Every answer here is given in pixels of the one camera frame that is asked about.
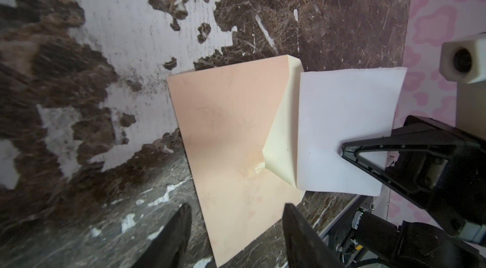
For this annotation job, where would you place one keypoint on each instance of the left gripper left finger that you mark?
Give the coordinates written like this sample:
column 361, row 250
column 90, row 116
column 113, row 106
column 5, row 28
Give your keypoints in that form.
column 169, row 248

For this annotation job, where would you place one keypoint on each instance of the peach paper envelope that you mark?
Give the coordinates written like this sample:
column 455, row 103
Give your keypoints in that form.
column 239, row 128

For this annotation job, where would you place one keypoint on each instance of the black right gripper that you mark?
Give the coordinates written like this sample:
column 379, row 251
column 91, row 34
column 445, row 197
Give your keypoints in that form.
column 438, row 167

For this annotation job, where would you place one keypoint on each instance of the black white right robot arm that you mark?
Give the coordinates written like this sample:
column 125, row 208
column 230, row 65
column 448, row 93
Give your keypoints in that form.
column 415, row 244

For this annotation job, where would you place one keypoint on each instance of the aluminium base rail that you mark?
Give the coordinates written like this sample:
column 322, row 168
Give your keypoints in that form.
column 338, row 236

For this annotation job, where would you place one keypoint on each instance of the pink red-bordered letter card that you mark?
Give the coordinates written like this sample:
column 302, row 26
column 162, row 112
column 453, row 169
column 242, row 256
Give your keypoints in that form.
column 336, row 107

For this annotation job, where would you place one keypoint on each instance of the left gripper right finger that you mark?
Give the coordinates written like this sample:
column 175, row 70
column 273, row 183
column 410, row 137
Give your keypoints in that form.
column 304, row 247

